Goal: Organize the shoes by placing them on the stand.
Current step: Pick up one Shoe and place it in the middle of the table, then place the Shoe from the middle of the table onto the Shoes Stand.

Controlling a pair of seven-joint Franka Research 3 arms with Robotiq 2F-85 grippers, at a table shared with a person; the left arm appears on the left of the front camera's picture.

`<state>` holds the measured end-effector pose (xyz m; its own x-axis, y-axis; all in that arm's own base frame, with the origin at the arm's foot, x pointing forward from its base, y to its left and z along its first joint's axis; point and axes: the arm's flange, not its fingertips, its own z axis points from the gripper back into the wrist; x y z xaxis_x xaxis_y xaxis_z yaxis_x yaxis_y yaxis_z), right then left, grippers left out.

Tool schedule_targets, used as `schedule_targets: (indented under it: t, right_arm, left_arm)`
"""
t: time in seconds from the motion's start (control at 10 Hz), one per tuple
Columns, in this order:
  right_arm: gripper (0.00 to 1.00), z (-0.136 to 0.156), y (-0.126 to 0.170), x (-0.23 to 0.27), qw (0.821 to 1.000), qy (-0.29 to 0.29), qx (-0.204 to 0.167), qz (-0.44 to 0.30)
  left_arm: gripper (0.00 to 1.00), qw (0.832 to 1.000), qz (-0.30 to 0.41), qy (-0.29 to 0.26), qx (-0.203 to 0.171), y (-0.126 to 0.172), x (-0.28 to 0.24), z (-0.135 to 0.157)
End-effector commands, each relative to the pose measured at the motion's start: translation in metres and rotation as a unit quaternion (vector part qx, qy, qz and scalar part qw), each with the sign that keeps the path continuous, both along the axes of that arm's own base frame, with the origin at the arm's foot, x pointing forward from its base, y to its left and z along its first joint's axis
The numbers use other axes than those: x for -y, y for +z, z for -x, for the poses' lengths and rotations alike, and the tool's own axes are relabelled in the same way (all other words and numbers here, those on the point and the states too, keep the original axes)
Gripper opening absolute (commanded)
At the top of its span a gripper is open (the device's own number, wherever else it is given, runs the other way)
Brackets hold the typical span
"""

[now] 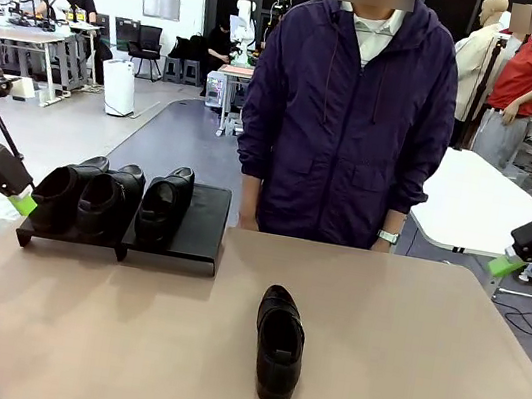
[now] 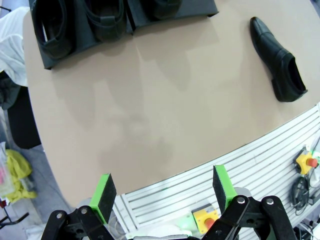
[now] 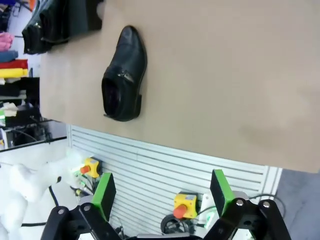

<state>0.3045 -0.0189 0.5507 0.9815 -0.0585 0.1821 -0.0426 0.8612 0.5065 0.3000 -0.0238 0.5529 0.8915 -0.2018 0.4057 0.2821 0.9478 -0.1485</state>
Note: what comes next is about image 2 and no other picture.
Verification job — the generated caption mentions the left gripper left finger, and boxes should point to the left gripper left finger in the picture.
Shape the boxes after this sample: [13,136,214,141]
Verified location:
[41,173,123,240]

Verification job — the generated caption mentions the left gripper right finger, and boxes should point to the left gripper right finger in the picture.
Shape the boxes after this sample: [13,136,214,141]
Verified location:
[203,164,298,240]

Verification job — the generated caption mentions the black loafer with metal buckle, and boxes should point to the black loafer with metal buckle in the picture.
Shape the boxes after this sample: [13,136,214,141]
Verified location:
[83,0,127,50]
[31,0,76,60]

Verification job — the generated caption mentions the black plain leather dress shoe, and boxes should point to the black plain leather dress shoe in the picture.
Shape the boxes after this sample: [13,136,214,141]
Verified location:
[149,0,182,21]
[249,16,309,103]

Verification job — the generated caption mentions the white slotted aluminium base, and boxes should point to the white slotted aluminium base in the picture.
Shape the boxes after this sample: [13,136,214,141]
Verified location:
[119,101,320,240]

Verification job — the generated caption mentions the yellow emergency stop button box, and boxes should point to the yellow emergency stop button box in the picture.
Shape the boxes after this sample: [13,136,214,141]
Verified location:
[191,203,221,235]
[295,151,319,176]

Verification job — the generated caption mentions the yellow cloth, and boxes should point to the yellow cloth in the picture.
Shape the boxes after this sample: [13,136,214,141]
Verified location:
[4,149,38,205]

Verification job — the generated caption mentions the black floor box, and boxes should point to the black floor box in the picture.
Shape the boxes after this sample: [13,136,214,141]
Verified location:
[6,86,42,150]

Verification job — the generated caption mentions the dark grey bag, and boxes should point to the dark grey bag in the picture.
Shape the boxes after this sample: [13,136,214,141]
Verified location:
[0,76,21,111]

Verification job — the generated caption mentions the white translucent plastic cover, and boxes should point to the white translucent plastic cover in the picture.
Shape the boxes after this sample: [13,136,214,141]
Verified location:
[0,6,29,87]

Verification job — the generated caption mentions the black cable bundle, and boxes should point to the black cable bundle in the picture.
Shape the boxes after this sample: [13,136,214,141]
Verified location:
[291,172,320,217]

